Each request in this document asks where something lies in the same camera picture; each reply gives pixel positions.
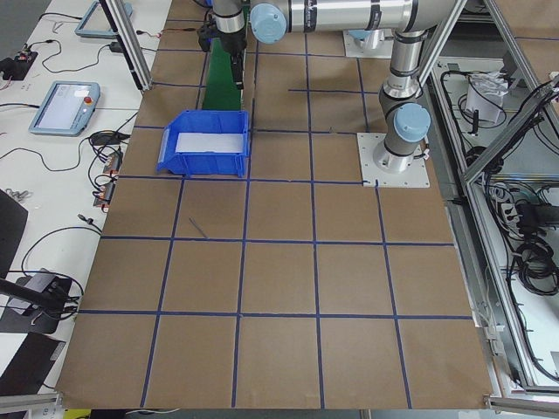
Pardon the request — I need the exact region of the left blue plastic bin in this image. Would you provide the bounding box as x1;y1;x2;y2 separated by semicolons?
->
156;110;249;177

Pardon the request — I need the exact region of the white foam pad left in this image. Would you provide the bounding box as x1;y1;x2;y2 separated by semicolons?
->
176;133;245;153

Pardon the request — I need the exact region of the aluminium frame post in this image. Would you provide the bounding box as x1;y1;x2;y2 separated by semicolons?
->
100;0;153;92

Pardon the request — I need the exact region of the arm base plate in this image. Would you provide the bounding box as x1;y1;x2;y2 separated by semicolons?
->
357;133;430;189
342;29;393;59

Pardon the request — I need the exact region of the teach pendant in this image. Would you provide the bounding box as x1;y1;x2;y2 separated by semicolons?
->
74;1;115;39
29;80;100;137

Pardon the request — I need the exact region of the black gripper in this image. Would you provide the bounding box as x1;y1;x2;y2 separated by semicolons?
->
220;30;246;90

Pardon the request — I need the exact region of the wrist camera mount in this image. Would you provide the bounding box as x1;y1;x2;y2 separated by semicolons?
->
197;23;217;52

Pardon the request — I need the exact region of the teach pendant near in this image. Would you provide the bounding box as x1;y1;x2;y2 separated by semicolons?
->
29;80;100;137

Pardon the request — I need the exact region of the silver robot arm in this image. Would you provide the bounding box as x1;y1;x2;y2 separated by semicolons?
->
197;0;447;174

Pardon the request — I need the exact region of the green conveyor belt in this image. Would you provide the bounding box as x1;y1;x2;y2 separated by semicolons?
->
202;38;243;111

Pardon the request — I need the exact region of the teach pendant far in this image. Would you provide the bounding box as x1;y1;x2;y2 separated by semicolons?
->
74;1;115;39

